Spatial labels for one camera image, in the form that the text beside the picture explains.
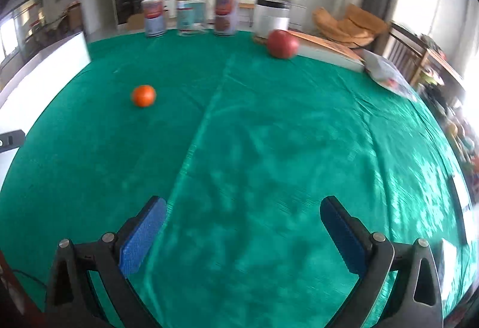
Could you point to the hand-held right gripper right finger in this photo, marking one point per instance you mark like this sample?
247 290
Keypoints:
344 238

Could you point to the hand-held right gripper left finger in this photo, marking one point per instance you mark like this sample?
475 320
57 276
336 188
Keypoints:
144 238

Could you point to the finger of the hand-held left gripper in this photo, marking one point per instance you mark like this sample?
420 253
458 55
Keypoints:
13 140

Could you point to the bright orange tangerine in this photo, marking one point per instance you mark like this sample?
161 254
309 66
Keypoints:
143 96

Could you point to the red apple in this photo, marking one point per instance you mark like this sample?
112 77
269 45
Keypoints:
282 44

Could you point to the white foam board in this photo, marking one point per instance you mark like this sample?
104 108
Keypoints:
41 77

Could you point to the wooden side cabinet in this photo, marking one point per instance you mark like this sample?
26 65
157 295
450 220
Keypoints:
63 23

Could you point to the green tablecloth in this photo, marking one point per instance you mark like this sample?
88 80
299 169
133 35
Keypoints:
243 144

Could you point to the red cloth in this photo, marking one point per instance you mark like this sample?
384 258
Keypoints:
11 290

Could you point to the cluttered pile of goods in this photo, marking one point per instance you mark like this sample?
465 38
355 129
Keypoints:
452 118

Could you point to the plastic bag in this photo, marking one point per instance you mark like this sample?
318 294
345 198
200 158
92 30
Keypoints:
389 73

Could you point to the blue labelled tin can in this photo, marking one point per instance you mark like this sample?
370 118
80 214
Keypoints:
154 19

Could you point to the wooden chair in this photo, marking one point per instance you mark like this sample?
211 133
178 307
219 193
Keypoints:
411 51

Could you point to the tan cushioned chair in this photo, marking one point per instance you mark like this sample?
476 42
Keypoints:
355 26

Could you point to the glass jar with gold lid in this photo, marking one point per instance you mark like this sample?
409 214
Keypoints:
192 15

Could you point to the white television cabinet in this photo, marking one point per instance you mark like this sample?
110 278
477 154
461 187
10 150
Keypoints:
299 13

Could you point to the clear canister with black lid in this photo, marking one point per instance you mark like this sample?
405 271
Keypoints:
271 21

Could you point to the red labelled tin can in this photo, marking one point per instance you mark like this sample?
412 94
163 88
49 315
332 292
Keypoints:
226 15

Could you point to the small wooden stool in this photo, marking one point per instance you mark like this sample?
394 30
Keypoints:
246 11

